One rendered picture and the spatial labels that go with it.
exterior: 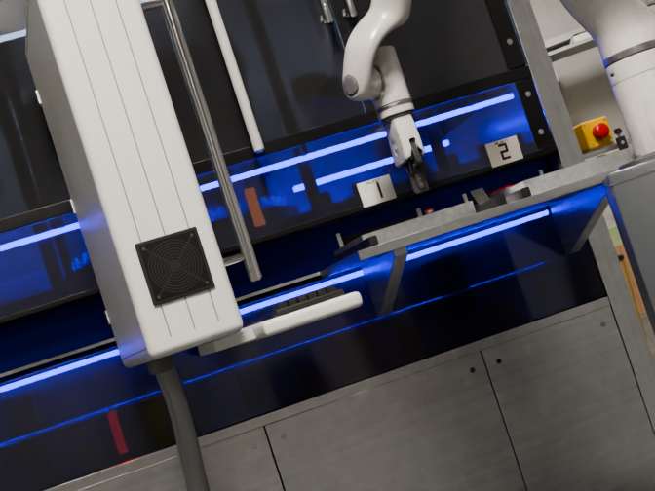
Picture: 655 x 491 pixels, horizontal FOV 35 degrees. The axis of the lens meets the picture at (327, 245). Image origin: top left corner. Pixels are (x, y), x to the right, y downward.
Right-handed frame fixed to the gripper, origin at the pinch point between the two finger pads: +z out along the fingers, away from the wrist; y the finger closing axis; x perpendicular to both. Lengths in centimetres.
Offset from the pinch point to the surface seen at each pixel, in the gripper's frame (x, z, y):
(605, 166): 34.4, 9.5, 19.1
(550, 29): 366, -142, -645
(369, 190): -6.4, -3.2, -18.7
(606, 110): 388, -56, -634
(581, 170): 28.8, 8.9, 19.0
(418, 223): -5.3, 8.7, 7.4
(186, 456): -67, 40, 6
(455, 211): 3.5, 8.7, 7.4
